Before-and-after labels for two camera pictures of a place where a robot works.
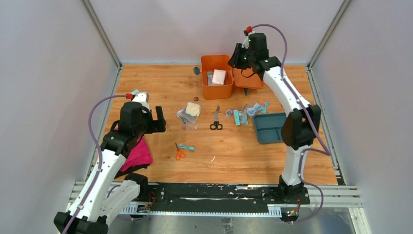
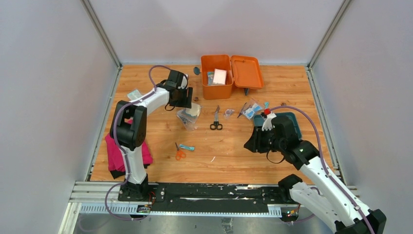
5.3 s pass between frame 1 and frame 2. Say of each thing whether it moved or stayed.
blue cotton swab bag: stayed
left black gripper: moved
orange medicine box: stayed
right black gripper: moved
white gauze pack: stayed
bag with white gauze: stayed
